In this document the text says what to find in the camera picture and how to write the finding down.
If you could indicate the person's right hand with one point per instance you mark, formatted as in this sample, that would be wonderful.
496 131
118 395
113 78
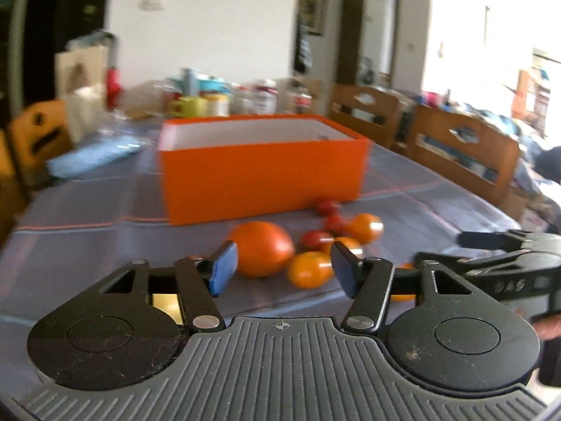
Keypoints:
551 329

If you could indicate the red folded umbrella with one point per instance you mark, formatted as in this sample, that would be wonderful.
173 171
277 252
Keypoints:
114 83

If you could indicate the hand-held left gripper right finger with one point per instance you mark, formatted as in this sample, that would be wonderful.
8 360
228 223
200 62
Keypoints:
342 269

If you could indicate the clear glass jar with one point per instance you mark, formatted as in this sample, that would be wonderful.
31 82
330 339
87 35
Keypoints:
160 94

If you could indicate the red tomato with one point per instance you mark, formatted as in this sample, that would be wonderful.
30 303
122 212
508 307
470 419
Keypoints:
326 205
335 223
314 239

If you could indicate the white paper bag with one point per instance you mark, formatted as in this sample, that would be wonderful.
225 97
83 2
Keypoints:
65 68

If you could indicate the white wall switch panel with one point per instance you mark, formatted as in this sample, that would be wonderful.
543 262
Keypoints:
151 1

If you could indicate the blue tumbler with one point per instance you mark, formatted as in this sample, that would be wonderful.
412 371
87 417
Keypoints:
191 81

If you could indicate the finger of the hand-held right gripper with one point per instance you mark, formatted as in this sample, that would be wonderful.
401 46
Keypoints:
482 240
464 265

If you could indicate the orange cardboard box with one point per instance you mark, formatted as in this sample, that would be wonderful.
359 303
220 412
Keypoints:
263 180

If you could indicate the large orange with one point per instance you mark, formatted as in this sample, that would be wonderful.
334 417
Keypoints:
261 249

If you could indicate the black hanging jacket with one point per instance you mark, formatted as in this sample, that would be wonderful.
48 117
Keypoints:
301 55

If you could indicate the dark bottle red label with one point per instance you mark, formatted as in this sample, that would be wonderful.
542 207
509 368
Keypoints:
302 101

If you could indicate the dark wooden door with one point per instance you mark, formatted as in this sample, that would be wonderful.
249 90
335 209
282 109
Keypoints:
61 8

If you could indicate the small framed wall picture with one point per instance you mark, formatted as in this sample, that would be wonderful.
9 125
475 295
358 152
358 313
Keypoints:
312 8

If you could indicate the blue plastic bag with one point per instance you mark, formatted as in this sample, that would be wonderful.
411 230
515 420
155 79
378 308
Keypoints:
96 155

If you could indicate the dark door frame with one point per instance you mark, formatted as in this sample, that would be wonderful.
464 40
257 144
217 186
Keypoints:
348 26

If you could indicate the small dark guitar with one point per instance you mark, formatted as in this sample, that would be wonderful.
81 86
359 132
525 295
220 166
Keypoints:
366 70

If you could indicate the brown cardboard carton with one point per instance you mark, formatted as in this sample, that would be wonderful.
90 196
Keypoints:
287 92

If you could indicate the yellow-green mug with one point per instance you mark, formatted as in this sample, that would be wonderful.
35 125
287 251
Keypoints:
188 107

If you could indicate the purple supplement jar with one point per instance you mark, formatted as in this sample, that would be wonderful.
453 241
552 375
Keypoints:
265 96

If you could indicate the white jar yellow lid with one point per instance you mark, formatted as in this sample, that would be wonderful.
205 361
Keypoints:
218 105

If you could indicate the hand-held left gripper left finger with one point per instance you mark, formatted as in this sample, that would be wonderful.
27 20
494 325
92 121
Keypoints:
224 269

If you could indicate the dark cloth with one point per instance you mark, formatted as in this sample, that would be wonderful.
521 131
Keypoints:
550 164

